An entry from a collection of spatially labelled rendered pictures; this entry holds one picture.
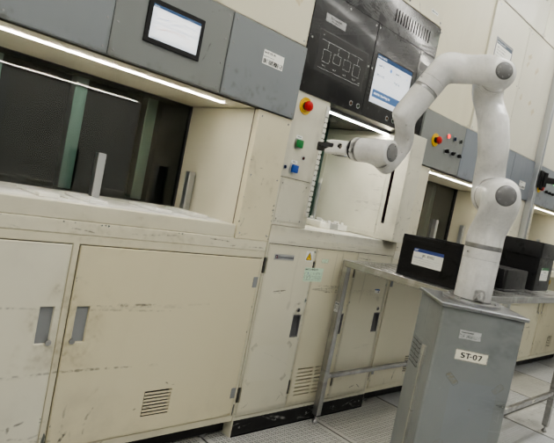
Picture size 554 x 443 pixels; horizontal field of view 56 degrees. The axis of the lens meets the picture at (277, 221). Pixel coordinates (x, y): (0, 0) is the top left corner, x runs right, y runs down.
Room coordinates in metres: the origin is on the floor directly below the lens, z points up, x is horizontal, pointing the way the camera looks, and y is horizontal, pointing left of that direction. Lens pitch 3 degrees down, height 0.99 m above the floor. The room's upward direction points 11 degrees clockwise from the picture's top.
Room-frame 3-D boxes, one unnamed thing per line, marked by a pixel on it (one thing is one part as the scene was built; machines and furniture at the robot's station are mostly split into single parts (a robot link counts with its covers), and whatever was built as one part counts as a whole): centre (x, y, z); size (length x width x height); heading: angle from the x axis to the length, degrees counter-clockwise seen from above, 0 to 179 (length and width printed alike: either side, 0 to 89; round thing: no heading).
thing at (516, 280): (2.51, -1.04, 0.83); 0.29 x 0.29 x 0.13; 47
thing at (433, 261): (2.20, -0.73, 0.85); 0.28 x 0.28 x 0.17; 43
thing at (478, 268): (1.76, -0.70, 0.85); 0.19 x 0.19 x 0.18
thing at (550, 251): (2.83, -1.33, 0.89); 0.29 x 0.29 x 0.25; 48
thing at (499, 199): (1.72, -0.70, 1.07); 0.19 x 0.12 x 0.24; 174
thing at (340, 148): (1.90, -0.19, 1.20); 0.11 x 0.10 x 0.07; 44
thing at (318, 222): (2.66, -0.21, 0.89); 0.22 x 0.21 x 0.04; 44
